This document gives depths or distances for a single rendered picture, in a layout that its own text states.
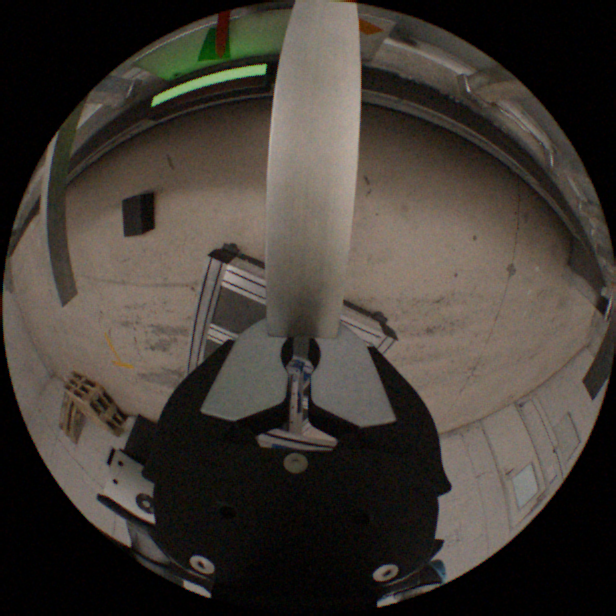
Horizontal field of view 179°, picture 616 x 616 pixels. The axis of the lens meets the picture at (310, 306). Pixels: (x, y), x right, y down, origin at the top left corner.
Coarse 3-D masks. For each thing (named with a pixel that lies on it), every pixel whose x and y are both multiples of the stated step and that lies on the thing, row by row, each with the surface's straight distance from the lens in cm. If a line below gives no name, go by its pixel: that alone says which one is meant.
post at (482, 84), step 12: (480, 72) 35; (492, 72) 34; (504, 72) 32; (468, 84) 36; (480, 84) 34; (492, 84) 33; (504, 84) 32; (516, 84) 31; (480, 96) 36; (492, 96) 35; (504, 96) 34; (516, 96) 34; (528, 96) 33
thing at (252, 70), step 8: (224, 72) 31; (232, 72) 31; (240, 72) 30; (248, 72) 30; (256, 72) 29; (264, 72) 29; (200, 80) 32; (208, 80) 31; (216, 80) 31; (176, 88) 34; (184, 88) 33; (192, 88) 32; (160, 96) 36; (168, 96) 34; (152, 104) 36
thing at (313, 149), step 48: (336, 0) 15; (288, 48) 10; (336, 48) 10; (288, 96) 8; (336, 96) 8; (288, 144) 8; (336, 144) 8; (288, 192) 8; (336, 192) 8; (288, 240) 8; (336, 240) 8; (288, 288) 8; (336, 288) 8; (288, 336) 10; (336, 336) 10
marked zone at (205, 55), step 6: (210, 30) 27; (216, 30) 27; (228, 30) 27; (210, 36) 28; (216, 36) 28; (228, 36) 28; (204, 42) 29; (210, 42) 29; (228, 42) 29; (204, 48) 30; (210, 48) 30; (228, 48) 30; (204, 54) 31; (210, 54) 31; (216, 54) 31; (228, 54) 31; (198, 60) 32; (204, 60) 32
